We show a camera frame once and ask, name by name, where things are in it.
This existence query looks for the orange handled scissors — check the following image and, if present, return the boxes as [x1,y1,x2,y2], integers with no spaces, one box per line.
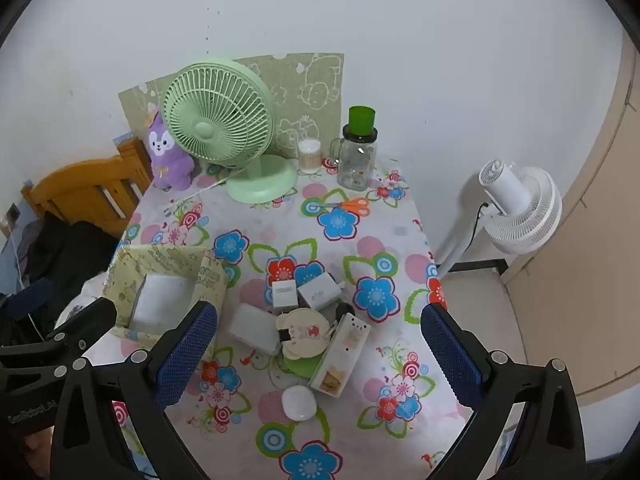
[320,198,371,217]

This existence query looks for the black clothing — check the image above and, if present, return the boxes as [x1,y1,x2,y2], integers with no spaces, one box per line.
[20,210,123,311]

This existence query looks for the small white charger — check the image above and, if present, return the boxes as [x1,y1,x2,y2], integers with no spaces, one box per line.
[271,280,301,311]

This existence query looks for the white printed cloth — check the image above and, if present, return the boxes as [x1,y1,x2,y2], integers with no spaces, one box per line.
[54,280,108,341]

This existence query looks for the round cream bear-print case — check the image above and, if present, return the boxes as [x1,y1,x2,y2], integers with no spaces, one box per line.
[276,308,337,361]

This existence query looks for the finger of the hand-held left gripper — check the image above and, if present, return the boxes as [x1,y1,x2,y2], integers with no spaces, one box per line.
[0,280,53,321]
[47,300,117,361]

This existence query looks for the cotton swab jar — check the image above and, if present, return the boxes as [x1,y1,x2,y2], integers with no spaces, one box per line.
[298,138,323,176]

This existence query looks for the green desk fan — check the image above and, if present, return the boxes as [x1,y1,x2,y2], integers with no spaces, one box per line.
[162,57,299,206]

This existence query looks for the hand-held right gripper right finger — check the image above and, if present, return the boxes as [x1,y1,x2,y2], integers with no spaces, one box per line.
[420,302,587,480]

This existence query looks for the white translucent plastic box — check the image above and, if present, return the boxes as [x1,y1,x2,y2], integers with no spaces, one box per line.
[131,274,196,333]
[229,303,282,357]

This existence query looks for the green rounded case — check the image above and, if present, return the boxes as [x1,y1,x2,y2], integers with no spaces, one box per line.
[282,355,321,378]

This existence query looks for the glass jar with green lid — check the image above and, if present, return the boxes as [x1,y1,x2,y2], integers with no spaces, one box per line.
[328,106,379,192]

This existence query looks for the tall white printed box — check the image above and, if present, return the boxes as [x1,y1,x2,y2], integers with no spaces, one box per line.
[308,312,372,397]

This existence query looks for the green patterned wall poster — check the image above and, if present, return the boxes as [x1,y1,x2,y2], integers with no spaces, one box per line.
[118,52,345,161]

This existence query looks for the small white oval case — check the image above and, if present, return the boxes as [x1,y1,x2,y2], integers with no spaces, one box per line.
[281,385,317,422]

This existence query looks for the black fan cable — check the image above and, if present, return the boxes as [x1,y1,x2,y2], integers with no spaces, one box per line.
[467,201,493,256]

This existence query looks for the white standing fan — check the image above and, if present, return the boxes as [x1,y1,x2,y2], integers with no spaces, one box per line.
[434,158,563,281]

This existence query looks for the large white charger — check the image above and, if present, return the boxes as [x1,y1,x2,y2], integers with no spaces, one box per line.
[298,276,343,313]

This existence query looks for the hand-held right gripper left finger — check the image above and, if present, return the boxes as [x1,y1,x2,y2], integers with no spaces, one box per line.
[50,301,221,480]

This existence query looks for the white fan power cable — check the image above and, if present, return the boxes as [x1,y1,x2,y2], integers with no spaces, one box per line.
[165,167,246,211]

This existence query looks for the yellow printed storage box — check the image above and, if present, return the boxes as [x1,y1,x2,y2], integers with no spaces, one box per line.
[102,244,227,348]

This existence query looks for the floral tablecloth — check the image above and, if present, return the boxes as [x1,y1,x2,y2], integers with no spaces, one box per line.
[82,157,476,480]

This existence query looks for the purple plush toy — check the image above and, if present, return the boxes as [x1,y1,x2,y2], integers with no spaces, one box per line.
[145,105,195,192]

